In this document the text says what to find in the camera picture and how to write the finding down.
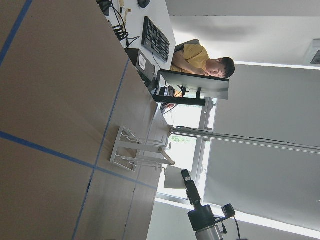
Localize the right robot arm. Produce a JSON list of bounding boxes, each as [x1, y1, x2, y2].
[[181, 169, 224, 240]]

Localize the black keyboard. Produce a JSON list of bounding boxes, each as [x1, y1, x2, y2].
[[141, 16, 170, 63]]

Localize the black computer mouse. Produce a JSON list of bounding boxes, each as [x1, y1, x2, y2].
[[137, 0, 151, 9]]

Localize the white wire cup rack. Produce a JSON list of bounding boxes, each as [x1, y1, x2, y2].
[[110, 126, 175, 172]]

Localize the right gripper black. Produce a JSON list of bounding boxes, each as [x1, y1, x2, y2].
[[181, 169, 201, 206]]

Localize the person in yellow shirt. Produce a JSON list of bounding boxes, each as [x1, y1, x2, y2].
[[170, 44, 235, 79]]

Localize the white plastic cup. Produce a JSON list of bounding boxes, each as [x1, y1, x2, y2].
[[164, 165, 186, 189]]

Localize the aluminium frame post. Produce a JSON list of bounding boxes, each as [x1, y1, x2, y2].
[[170, 126, 320, 155]]

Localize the black box with label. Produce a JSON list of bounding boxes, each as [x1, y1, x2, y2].
[[125, 48, 156, 79]]

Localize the black computer monitor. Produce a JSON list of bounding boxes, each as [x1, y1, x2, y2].
[[153, 69, 229, 106]]

